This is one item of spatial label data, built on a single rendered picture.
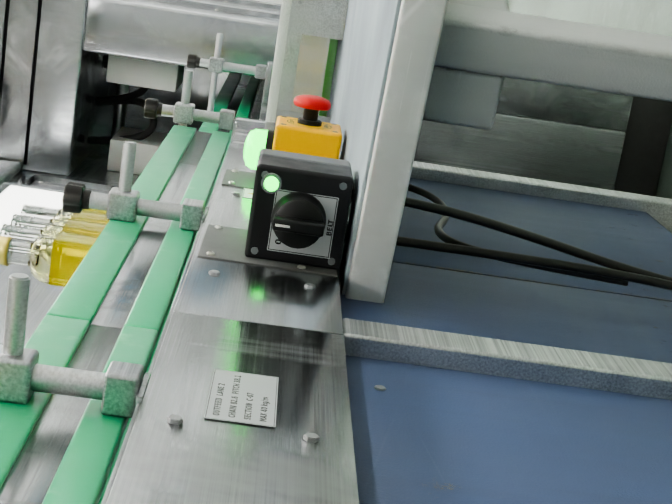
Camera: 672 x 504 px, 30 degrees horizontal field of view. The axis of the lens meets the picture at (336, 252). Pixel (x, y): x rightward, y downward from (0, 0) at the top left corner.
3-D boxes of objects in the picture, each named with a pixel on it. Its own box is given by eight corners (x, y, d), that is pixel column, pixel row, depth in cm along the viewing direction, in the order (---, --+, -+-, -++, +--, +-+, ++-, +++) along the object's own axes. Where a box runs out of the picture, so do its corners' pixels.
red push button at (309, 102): (290, 122, 135) (294, 91, 134) (327, 127, 135) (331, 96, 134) (289, 128, 131) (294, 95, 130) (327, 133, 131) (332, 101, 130)
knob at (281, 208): (321, 249, 103) (322, 259, 100) (267, 241, 103) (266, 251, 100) (329, 196, 102) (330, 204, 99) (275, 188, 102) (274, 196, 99)
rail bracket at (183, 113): (224, 193, 180) (137, 180, 179) (239, 76, 176) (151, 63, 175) (223, 197, 177) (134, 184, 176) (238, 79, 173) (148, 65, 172)
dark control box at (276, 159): (342, 248, 111) (248, 235, 111) (355, 161, 110) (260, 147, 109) (344, 273, 104) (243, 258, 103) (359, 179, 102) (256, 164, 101)
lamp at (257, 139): (269, 168, 136) (242, 164, 136) (275, 127, 135) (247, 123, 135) (268, 176, 132) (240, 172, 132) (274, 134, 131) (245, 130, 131)
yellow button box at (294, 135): (335, 186, 138) (268, 177, 138) (345, 120, 136) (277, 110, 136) (336, 200, 131) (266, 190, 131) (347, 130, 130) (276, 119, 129)
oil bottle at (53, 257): (206, 294, 155) (33, 270, 154) (212, 251, 154) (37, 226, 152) (203, 307, 149) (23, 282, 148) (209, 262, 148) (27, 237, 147)
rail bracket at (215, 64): (297, 132, 243) (181, 115, 242) (309, 45, 239) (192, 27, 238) (296, 136, 239) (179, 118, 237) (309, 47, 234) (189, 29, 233)
